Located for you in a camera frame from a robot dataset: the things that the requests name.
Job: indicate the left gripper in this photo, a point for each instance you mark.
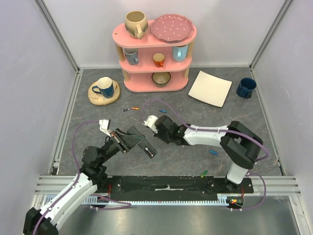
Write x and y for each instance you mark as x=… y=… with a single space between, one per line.
x=117 y=133

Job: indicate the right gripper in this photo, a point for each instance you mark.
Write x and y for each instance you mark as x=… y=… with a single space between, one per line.
x=159 y=125

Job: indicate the black remote control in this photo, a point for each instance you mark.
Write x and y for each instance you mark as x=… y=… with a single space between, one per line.
x=138 y=139

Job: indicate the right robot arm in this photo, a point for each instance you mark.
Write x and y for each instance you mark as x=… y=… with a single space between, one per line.
x=239 y=143

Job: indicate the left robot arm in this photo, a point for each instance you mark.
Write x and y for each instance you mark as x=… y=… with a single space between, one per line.
x=91 y=177

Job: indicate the beige round saucer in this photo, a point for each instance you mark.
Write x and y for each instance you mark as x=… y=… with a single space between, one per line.
x=100 y=100

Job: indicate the green battery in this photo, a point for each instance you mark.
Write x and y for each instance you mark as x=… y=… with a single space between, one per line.
x=204 y=173

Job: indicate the dark patterned bowl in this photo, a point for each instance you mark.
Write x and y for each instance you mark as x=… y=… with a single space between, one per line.
x=161 y=78

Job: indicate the square white plate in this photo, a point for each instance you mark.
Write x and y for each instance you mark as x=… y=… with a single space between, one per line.
x=210 y=89

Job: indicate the blue mug cream interior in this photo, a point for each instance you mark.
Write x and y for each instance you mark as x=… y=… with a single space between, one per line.
x=104 y=87

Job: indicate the pink three-tier shelf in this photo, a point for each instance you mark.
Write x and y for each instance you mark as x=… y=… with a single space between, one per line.
x=138 y=78

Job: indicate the small orange cup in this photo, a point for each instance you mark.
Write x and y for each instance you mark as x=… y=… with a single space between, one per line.
x=159 y=59

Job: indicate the light blue mug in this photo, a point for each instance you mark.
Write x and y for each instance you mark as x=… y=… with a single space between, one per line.
x=179 y=53

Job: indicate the grey blue mug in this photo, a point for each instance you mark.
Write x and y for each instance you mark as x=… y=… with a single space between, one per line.
x=131 y=55

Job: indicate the dark blue mug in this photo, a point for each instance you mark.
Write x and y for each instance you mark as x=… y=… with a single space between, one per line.
x=246 y=87

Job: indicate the pink dotted plate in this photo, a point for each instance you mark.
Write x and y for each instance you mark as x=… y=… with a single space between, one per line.
x=172 y=28

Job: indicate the beige ceramic mug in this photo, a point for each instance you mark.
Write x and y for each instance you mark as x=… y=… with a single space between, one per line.
x=136 y=24

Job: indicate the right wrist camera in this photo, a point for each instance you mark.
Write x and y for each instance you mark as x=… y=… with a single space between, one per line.
x=150 y=123

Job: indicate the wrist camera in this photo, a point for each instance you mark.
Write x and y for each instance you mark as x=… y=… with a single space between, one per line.
x=150 y=123
x=104 y=124

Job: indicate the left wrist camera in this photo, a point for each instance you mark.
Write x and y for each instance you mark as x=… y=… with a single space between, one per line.
x=104 y=124

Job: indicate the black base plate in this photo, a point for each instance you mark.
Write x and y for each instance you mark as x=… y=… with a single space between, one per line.
x=171 y=188

